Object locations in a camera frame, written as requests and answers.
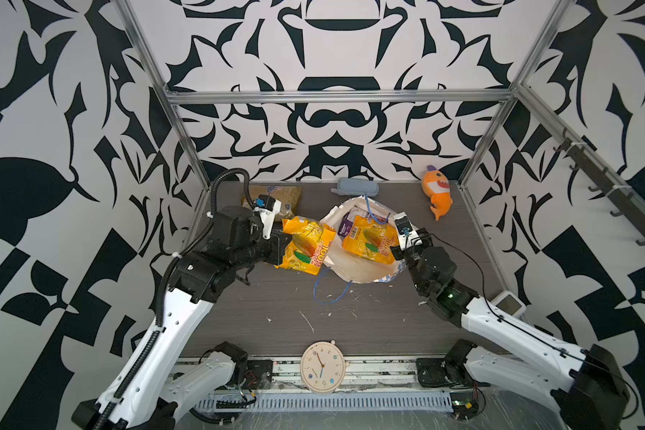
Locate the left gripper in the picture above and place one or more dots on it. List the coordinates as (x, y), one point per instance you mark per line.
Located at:
(275, 244)

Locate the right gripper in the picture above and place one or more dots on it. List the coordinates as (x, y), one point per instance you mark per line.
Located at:
(430, 246)

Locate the orange yellow snack bag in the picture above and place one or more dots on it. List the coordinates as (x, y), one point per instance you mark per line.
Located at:
(310, 243)
(372, 241)

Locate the gold snack bag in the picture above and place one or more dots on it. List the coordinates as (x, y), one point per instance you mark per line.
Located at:
(289, 196)

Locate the purple snack bag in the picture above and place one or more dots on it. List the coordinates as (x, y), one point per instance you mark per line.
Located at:
(346, 224)

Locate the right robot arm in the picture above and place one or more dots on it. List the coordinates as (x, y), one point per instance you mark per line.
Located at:
(583, 386)

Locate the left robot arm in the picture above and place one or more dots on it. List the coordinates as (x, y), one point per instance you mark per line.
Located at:
(142, 396)

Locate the white digital timer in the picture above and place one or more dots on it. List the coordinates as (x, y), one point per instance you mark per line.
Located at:
(509, 303)

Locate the orange plush toy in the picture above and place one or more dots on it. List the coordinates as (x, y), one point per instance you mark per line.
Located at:
(436, 186)

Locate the blue glasses case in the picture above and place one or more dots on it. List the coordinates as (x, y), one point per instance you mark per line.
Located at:
(356, 187)

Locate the round wooden clock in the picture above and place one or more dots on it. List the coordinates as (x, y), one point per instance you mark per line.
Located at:
(323, 367)

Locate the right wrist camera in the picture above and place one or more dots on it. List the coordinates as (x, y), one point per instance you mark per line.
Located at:
(407, 233)

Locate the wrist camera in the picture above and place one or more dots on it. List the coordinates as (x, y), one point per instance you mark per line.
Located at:
(267, 208)
(407, 233)

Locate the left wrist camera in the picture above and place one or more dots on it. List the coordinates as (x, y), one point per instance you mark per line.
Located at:
(267, 208)

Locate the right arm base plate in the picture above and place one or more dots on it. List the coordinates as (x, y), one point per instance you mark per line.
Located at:
(445, 373)

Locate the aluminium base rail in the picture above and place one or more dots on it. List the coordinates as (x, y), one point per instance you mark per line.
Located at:
(371, 384)

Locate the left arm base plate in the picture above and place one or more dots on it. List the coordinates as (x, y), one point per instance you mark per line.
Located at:
(254, 375)

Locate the black wall hook rack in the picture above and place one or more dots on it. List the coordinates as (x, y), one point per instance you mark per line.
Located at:
(606, 182)

